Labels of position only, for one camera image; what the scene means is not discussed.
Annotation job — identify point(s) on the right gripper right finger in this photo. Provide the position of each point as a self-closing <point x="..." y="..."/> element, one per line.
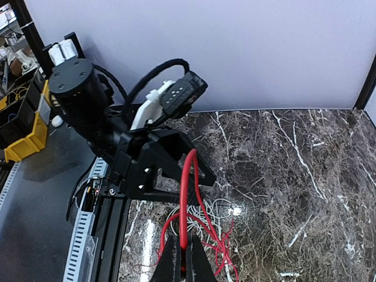
<point x="198" y="268"/>

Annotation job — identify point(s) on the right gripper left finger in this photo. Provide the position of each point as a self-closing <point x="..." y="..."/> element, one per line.
<point x="168" y="268"/>

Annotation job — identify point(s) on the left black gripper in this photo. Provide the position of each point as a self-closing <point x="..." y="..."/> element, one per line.
<point x="141" y="164"/>

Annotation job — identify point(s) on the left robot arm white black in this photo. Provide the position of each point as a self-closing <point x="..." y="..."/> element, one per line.
<point x="81" y="93"/>

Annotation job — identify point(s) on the yellow black storage bin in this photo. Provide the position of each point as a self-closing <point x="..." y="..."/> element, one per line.
<point x="25" y="115"/>

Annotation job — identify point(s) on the black front rail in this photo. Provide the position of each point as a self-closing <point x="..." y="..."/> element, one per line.
<point x="111" y="212"/>

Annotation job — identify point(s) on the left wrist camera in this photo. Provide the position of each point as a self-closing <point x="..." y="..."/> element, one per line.
<point x="173" y="102"/>

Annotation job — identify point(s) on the white slotted cable duct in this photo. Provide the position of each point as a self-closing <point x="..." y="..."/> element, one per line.
<point x="79" y="229"/>

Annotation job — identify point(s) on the right black frame post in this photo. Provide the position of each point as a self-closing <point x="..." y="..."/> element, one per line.
<point x="32" y="35"/>

